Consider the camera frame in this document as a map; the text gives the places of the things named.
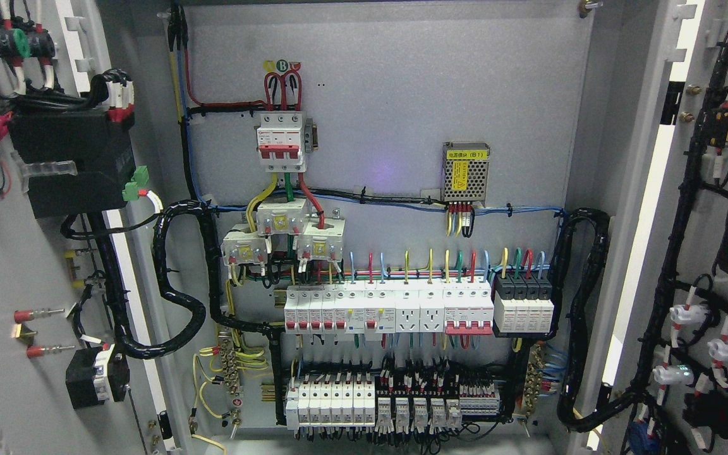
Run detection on lower white breaker row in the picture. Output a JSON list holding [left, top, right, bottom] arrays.
[[285, 372, 377, 431]]

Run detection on black digital power meter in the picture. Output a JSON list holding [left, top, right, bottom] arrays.
[[9, 109, 136, 219]]

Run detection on white socket modules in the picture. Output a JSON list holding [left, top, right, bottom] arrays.
[[394, 282, 445, 333]]

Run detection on black wire loom left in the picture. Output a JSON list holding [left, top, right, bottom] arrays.
[[61, 199, 222, 361]]

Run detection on black wire loom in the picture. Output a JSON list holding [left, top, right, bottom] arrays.
[[554, 209, 636, 434], [61, 199, 222, 361]]

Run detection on black wire loom right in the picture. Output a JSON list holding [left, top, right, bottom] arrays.
[[554, 209, 636, 434]]

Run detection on white current transformers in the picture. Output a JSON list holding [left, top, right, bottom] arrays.
[[222, 198, 346, 266]]

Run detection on grey cabinet door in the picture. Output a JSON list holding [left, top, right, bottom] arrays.
[[557, 1, 728, 454], [0, 1, 186, 454]]

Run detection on main red-handled breaker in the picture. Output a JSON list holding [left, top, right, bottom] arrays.
[[255, 111, 318, 173]]

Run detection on row of small breakers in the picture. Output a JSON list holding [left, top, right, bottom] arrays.
[[284, 282, 397, 341]]

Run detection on white rotary selector switch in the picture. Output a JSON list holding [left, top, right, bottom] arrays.
[[64, 346, 130, 410]]

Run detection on metal mesh power supply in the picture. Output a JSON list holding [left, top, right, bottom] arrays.
[[441, 142, 490, 203]]

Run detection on relay terminal row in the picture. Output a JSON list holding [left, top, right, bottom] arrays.
[[375, 360, 502, 437]]

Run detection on red-handled white circuit breaker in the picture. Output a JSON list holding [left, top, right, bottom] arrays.
[[442, 282, 494, 335]]

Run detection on black white surge protector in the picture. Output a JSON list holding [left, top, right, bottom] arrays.
[[493, 274, 554, 337]]

